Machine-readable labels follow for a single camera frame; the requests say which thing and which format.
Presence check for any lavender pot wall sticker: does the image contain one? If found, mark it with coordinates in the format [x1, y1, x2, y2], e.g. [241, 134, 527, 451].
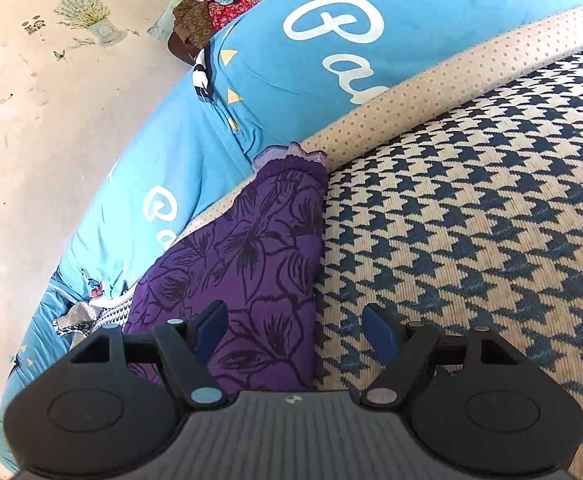
[54, 0, 115, 48]

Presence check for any pale green cloth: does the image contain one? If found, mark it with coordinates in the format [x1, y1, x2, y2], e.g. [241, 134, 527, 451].
[148, 0, 207, 41]

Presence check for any blue printed quilt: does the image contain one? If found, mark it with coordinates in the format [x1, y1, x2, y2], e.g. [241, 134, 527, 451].
[0, 0, 583, 476]

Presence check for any grey dotted cloth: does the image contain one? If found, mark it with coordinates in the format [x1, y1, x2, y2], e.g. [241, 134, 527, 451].
[54, 302, 100, 337]

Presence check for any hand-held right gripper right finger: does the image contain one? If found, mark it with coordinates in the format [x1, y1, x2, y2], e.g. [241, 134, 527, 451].
[361, 304, 522, 409]

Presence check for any pile of clothes on chair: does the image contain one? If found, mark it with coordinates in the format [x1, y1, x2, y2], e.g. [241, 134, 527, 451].
[168, 0, 295, 66]

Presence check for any beige dotted mattress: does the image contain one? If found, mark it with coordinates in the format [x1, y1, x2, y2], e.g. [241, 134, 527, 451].
[169, 0, 583, 248]

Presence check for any brown patterned garment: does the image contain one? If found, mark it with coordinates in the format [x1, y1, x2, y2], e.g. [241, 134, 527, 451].
[174, 0, 217, 43]

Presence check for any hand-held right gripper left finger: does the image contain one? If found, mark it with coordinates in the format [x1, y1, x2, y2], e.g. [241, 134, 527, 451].
[69, 301, 227, 409]

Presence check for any houndstooth bed mat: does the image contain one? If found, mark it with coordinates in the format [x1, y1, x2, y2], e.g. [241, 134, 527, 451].
[92, 42, 583, 480]

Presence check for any black and white striped cloth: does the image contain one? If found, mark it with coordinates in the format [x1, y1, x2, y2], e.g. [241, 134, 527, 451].
[192, 47, 215, 103]

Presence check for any purple floral shirt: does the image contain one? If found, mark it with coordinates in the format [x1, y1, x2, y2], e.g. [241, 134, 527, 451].
[122, 142, 329, 393]

